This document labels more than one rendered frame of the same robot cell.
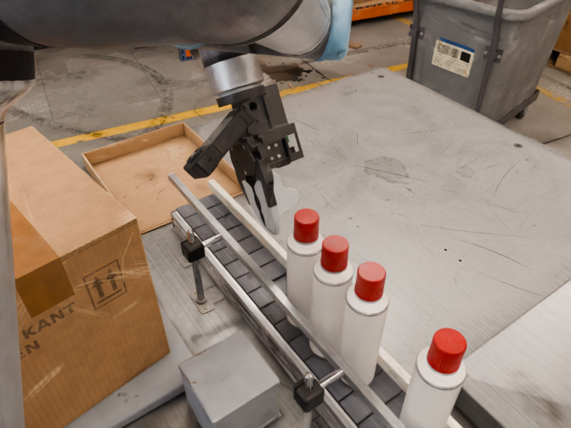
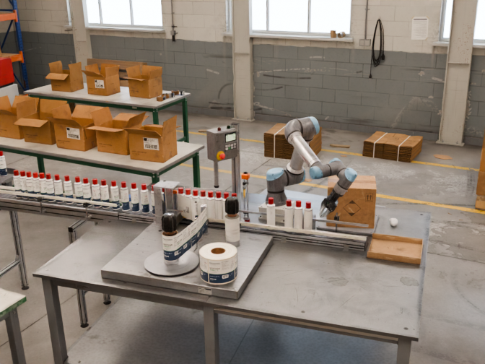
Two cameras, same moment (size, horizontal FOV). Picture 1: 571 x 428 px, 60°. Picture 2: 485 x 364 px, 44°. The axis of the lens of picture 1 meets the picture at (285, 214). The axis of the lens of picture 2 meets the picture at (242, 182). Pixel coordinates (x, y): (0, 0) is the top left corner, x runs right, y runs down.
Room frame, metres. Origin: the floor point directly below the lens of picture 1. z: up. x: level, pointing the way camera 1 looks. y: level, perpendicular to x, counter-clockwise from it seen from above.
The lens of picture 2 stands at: (2.97, -2.34, 2.49)
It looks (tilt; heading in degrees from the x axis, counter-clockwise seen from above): 21 degrees down; 144
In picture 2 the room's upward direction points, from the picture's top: 1 degrees counter-clockwise
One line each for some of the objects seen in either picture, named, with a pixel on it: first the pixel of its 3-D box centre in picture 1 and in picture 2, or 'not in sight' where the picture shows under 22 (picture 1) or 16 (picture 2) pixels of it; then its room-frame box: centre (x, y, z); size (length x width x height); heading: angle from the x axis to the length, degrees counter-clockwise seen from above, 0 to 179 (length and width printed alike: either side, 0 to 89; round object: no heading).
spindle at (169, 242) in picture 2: not in sight; (169, 237); (0.30, -0.88, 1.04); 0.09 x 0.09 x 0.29
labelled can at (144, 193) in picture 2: not in sight; (144, 198); (-0.42, -0.66, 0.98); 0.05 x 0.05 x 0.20
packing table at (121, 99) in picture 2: not in sight; (108, 120); (-4.60, 0.96, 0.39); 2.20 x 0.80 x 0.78; 26
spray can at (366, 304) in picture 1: (362, 327); (289, 215); (0.39, -0.10, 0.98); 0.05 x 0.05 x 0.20
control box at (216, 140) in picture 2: not in sight; (222, 144); (-0.04, -0.28, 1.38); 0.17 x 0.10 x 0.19; 90
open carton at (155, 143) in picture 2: not in sight; (153, 136); (-1.73, 0.13, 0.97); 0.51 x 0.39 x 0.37; 122
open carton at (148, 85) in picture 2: not in sight; (143, 81); (-4.04, 1.25, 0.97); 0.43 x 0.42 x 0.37; 113
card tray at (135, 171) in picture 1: (161, 172); (395, 248); (0.92, 0.28, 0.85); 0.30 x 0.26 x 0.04; 35
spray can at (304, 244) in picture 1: (304, 271); (307, 217); (0.49, -0.03, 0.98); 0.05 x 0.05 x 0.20
